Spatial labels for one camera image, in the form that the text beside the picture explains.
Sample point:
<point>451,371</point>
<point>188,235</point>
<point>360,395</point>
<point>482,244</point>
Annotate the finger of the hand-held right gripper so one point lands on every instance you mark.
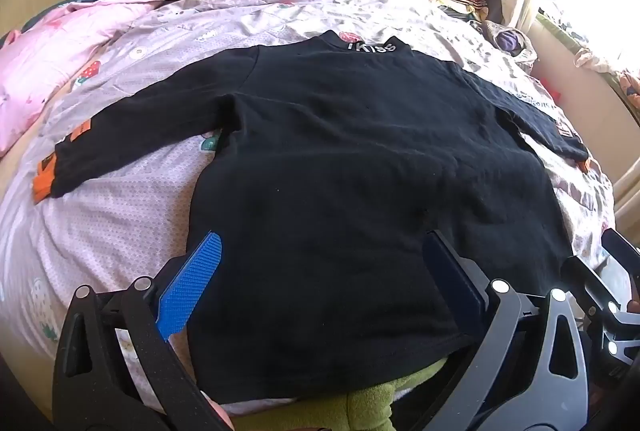
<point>590,281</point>
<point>622,248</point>

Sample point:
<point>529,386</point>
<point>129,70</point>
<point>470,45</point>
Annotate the black sweatshirt with orange cuffs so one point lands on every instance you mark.
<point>325,161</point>

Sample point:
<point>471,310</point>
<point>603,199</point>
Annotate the lilac strawberry print duvet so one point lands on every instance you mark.
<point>125,221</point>

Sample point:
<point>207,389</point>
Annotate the red plastic bag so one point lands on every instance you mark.
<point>551,90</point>

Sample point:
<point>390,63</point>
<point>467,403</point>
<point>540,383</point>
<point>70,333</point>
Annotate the pink floral cloth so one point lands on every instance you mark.
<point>615,71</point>

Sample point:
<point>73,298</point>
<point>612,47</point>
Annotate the green fleece pajamas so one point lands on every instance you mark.
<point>370,406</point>

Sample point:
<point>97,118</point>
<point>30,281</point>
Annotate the pink quilt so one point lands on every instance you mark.
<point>45,61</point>

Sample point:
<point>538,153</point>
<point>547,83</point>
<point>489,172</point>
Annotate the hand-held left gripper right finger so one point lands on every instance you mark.
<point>450,283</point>

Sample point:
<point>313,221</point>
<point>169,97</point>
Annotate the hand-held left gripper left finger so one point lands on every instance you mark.
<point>191,282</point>

